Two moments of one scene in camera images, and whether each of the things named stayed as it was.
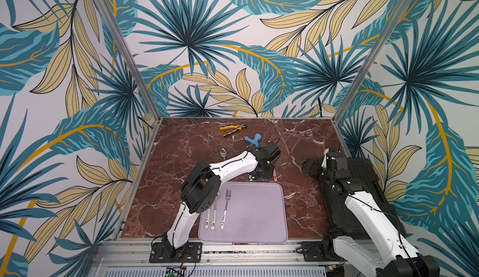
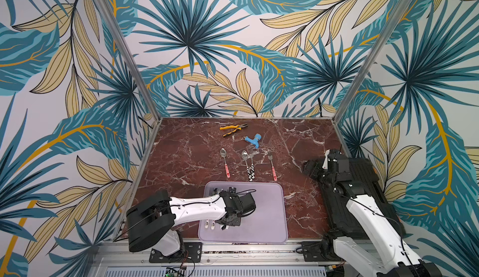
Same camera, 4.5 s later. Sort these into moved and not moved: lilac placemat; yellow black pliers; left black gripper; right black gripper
Moved: left black gripper
Not moved: lilac placemat; yellow black pliers; right black gripper
